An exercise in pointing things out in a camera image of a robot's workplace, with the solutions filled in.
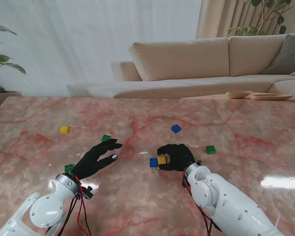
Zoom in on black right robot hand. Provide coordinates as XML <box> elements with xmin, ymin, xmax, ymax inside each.
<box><xmin>156</xmin><ymin>144</ymin><xmax>196</xmax><ymax>172</ymax></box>

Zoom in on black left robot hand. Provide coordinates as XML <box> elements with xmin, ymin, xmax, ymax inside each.
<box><xmin>73</xmin><ymin>138</ymin><xmax>123</xmax><ymax>179</ymax></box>

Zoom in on wooden bowl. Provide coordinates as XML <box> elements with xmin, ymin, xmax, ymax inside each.
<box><xmin>226</xmin><ymin>90</ymin><xmax>253</xmax><ymax>99</ymax></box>

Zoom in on beige sofa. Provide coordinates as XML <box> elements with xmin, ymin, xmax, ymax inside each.
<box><xmin>67</xmin><ymin>31</ymin><xmax>295</xmax><ymax>99</ymax></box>

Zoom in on shallow wooden plate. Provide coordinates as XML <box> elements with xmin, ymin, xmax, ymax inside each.
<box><xmin>250</xmin><ymin>93</ymin><xmax>294</xmax><ymax>101</ymax></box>

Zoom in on grey plant pot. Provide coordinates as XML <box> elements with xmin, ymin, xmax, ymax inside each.
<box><xmin>0</xmin><ymin>91</ymin><xmax>22</xmax><ymax>109</ymax></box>

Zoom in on white sheer curtain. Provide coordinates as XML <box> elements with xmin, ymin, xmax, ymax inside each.
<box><xmin>0</xmin><ymin>0</ymin><xmax>202</xmax><ymax>96</ymax></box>

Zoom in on green leafy potted plant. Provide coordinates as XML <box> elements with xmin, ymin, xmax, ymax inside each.
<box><xmin>0</xmin><ymin>22</ymin><xmax>27</xmax><ymax>93</ymax></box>

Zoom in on beige curtain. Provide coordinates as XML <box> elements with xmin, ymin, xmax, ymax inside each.
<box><xmin>195</xmin><ymin>0</ymin><xmax>295</xmax><ymax>39</ymax></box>

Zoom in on grey cushion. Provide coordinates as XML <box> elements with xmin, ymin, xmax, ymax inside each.
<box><xmin>262</xmin><ymin>34</ymin><xmax>295</xmax><ymax>75</ymax></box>

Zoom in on tall leafy tree plant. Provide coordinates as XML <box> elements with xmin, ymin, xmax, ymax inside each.
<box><xmin>227</xmin><ymin>0</ymin><xmax>295</xmax><ymax>37</ymax></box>

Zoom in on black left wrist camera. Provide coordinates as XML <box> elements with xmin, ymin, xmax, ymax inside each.
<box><xmin>81</xmin><ymin>186</ymin><xmax>93</xmax><ymax>200</ymax></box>

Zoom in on red and black left cables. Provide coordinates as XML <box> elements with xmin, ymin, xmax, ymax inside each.
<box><xmin>45</xmin><ymin>174</ymin><xmax>92</xmax><ymax>236</ymax></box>

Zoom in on red and black cables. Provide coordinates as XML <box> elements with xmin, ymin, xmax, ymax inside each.
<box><xmin>45</xmin><ymin>174</ymin><xmax>92</xmax><ymax>236</ymax></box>
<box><xmin>181</xmin><ymin>169</ymin><xmax>223</xmax><ymax>236</ymax></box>

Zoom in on red and black right cables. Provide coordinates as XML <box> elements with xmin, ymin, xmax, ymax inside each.
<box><xmin>181</xmin><ymin>169</ymin><xmax>223</xmax><ymax>236</ymax></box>

